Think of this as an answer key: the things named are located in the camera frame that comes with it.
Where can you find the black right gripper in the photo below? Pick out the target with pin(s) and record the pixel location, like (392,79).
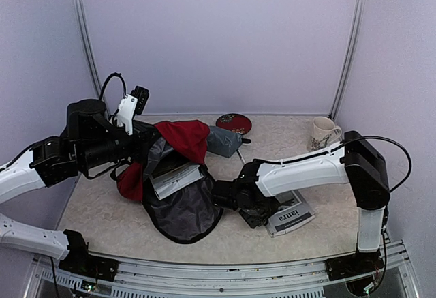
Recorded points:
(273,209)

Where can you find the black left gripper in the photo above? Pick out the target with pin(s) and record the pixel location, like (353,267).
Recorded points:
(142,140)

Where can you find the ianra magazine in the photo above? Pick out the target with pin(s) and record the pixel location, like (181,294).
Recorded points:
(293,212)

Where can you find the white paper book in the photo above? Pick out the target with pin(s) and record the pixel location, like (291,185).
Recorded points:
(168,183)

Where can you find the red student backpack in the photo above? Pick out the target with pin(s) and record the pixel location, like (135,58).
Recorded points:
(189,214)

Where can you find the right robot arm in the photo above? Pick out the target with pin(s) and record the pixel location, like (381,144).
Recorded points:
(262,189)

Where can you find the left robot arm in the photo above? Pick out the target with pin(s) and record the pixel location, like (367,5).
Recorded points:
(88,140)

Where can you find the grey pencil pouch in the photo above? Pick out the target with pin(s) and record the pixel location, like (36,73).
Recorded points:
(224,142)

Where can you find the white ceramic mug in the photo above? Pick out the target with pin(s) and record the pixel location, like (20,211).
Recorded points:
(324,132)

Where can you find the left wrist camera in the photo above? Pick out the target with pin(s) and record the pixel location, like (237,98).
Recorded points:
(130,105)

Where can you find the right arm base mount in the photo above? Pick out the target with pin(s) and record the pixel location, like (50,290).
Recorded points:
(356,263)

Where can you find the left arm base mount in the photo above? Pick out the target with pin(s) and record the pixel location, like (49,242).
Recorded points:
(79,261)

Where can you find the aluminium front rail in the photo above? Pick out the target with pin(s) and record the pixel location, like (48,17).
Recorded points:
(146,278)

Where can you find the left aluminium frame post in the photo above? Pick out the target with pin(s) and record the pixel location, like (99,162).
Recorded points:
(86,44)

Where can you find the aluminium frame post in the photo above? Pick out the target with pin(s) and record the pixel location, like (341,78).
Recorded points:
(349,57)
(86,44)

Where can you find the right aluminium frame post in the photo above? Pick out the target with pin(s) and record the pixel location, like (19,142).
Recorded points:
(349,57)

